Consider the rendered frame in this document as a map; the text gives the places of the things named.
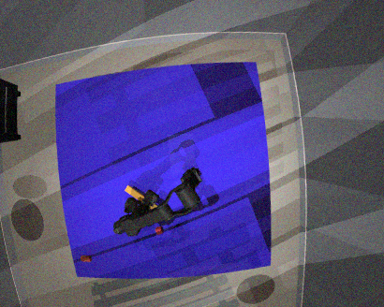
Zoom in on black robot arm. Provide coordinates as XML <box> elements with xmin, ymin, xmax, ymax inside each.
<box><xmin>113</xmin><ymin>168</ymin><xmax>202</xmax><ymax>237</ymax></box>

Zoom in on orange bar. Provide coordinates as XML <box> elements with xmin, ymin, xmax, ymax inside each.
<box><xmin>125</xmin><ymin>186</ymin><xmax>157</xmax><ymax>209</ymax></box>

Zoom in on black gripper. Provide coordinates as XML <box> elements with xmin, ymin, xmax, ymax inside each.
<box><xmin>135</xmin><ymin>190</ymin><xmax>159</xmax><ymax>212</ymax></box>

